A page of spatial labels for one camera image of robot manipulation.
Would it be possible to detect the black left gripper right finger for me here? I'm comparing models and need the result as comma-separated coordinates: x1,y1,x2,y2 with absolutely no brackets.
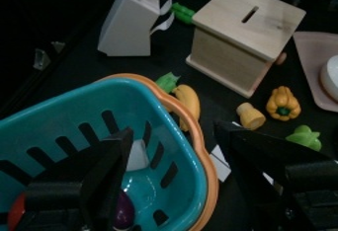
212,119,338,231

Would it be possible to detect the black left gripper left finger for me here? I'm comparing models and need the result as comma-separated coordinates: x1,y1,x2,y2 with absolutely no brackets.
15,126,136,231

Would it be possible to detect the purple toy eggplant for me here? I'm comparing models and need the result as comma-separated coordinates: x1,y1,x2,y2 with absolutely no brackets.
112,189,136,231

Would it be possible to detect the white flat card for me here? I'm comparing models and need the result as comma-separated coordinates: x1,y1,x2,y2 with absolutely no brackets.
208,144,232,184

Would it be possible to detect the green toy pepper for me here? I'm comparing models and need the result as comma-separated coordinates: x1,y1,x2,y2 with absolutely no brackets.
283,124,323,153

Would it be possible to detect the yellow toy squash piece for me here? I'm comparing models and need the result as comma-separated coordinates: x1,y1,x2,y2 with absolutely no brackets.
235,102,267,131

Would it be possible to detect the teal plastic basket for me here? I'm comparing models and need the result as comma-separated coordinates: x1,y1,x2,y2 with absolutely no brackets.
0,77,210,231

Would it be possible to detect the red toy tomato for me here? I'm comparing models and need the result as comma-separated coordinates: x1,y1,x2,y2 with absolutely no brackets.
5,192,28,231

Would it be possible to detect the yellow toy bell pepper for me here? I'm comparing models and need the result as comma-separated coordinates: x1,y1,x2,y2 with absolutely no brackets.
264,85,302,122

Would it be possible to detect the yellow toy corn green husk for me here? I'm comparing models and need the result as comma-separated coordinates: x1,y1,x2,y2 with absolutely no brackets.
155,71,202,132

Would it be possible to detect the white bowl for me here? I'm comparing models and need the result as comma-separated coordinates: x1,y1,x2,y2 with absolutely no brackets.
318,54,338,103

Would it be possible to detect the pink cutting board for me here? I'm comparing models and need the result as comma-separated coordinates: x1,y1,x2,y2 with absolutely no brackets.
291,31,338,114

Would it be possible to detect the wooden box with slot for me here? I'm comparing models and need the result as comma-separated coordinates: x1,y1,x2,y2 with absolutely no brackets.
184,0,307,99

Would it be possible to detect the orange basket handle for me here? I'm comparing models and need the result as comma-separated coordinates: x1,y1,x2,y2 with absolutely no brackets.
97,72,220,231

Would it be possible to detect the green toy handle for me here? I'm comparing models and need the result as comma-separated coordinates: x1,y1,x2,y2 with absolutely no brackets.
170,2,196,26

